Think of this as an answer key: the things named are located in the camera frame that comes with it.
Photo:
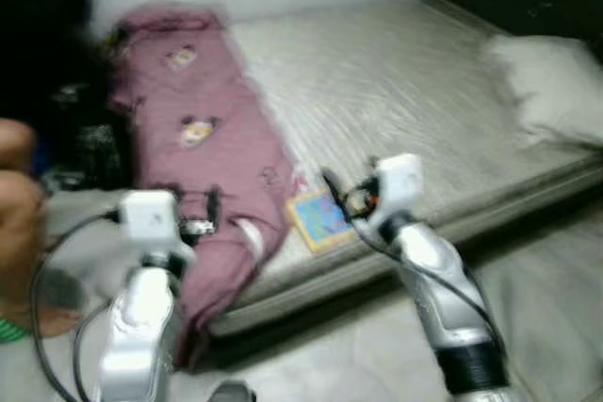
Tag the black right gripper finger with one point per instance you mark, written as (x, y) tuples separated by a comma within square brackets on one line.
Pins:
[(333, 187)]

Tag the colourful yellow-edged picture book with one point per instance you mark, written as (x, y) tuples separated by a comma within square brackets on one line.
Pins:
[(316, 218)]

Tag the white pillow with handwriting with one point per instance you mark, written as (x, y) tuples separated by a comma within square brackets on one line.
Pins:
[(556, 82)]

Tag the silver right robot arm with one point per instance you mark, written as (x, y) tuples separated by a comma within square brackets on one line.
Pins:
[(443, 289)]

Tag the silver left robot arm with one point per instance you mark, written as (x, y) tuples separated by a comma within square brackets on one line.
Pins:
[(137, 336)]

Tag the grey quilted mattress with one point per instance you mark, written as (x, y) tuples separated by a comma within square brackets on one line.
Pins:
[(396, 91)]

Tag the pink cartoon print blanket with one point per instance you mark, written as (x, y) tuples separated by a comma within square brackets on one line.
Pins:
[(207, 91)]

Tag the black printed bag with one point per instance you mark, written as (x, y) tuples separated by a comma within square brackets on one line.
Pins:
[(94, 148)]

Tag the grey left robot leg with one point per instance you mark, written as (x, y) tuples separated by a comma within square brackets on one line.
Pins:
[(232, 393)]

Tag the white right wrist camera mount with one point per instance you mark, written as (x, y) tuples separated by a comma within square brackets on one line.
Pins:
[(398, 181)]

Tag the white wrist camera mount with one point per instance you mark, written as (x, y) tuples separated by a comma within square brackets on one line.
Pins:
[(151, 216), (398, 181)]

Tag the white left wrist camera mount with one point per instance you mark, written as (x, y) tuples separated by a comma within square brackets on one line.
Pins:
[(151, 216)]

